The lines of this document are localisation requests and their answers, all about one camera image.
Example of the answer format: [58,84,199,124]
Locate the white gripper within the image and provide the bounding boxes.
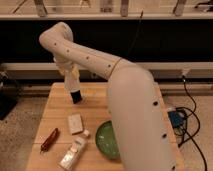
[54,57,80,79]

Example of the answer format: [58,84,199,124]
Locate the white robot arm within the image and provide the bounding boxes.
[39,22,176,171]

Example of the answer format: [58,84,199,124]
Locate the black eraser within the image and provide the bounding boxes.
[71,91,82,104]

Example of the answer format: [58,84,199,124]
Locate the white rectangular block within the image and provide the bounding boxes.
[68,114,83,134]

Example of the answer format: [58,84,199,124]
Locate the black object at left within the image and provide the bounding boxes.
[0,71,20,120]

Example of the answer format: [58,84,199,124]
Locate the green bowl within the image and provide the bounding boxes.
[95,121,120,160]

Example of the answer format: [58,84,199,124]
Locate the red pen tool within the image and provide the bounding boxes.
[40,128,59,152]

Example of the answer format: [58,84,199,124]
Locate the blue connector box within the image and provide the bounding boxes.
[168,111,184,128]

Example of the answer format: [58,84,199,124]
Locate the wall outlet plate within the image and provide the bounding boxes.
[91,72,98,78]

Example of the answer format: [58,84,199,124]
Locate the black hanging cable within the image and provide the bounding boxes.
[124,10,145,59]

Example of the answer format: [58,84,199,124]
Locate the black floor cables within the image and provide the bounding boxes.
[173,78,209,171]

